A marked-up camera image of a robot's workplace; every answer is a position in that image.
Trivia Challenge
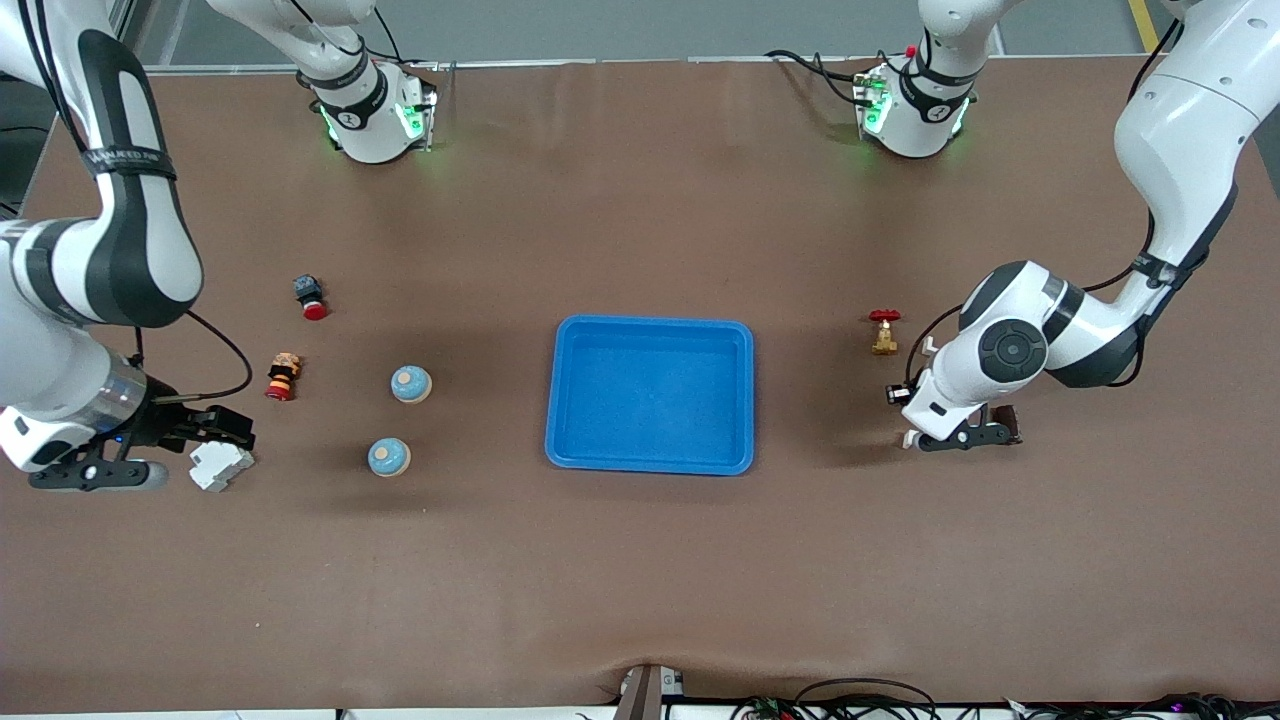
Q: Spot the white circuit breaker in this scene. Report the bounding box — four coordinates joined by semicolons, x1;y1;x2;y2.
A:
189;440;256;493

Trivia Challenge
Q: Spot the red orange black push button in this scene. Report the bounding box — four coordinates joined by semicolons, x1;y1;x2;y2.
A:
265;352;303;402

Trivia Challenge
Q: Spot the blue plastic tray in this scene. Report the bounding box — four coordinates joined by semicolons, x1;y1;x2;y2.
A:
544;315;755;476

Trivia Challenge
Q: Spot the white curved plastic bracket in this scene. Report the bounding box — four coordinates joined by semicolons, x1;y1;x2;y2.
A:
902;337;937;450

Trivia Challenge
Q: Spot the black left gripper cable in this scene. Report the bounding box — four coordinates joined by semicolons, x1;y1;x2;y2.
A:
904;303;967;387

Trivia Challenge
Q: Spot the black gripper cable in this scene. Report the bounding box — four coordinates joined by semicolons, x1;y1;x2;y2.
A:
904;303;967;387
130;308;254;402

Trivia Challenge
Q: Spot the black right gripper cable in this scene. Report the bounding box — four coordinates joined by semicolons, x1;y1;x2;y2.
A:
130;308;254;402

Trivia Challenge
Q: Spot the black looped cable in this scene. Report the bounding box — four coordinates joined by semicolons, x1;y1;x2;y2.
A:
732;677;941;720

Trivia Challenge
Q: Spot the black left arm base cable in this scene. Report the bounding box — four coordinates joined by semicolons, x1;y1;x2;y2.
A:
765;48;873;107

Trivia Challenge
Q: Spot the black arm base cable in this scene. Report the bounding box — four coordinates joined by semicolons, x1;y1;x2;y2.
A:
368;6;443;73
765;48;873;107

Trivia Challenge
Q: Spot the aluminium frame post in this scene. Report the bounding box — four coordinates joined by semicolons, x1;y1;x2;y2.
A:
100;0;141;71

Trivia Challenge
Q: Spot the black cable bundle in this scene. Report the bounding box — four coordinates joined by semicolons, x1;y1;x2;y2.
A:
1000;692;1280;720

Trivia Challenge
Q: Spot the black right arm base cable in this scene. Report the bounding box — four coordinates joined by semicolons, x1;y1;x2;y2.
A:
368;6;443;73

